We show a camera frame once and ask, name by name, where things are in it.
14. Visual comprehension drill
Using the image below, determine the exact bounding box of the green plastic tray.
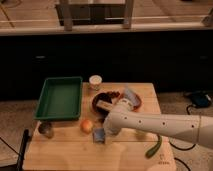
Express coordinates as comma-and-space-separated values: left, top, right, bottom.
34, 77, 83, 121

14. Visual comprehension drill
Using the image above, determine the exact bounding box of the blue sponge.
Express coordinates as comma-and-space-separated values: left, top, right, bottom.
93, 128, 105, 143

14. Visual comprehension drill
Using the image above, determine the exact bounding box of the small grey metal cup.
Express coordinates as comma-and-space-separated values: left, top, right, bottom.
38, 122, 54, 138

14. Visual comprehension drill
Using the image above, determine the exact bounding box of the wooden frame in background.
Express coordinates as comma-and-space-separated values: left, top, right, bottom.
55, 0, 134, 32

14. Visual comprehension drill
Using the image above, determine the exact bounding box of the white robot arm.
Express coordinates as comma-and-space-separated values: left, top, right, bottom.
103, 104, 213, 149

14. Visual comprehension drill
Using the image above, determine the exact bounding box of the white paper cup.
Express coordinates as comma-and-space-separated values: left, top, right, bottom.
89, 75, 102, 90

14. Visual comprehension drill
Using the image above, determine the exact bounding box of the dark blue floor device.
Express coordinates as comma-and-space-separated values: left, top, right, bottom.
187, 92, 212, 108

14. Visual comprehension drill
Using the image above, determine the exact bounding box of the brown bowl with cloth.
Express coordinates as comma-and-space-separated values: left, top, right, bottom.
119, 87, 142, 111

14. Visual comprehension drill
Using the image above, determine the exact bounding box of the black pole left edge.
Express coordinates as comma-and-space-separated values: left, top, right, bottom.
16, 129, 29, 171

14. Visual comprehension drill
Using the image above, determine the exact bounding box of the green chili pepper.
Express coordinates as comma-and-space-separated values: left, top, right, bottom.
145, 135, 162, 158

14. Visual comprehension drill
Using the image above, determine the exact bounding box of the black cable on floor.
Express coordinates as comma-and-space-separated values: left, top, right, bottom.
168, 103, 201, 171

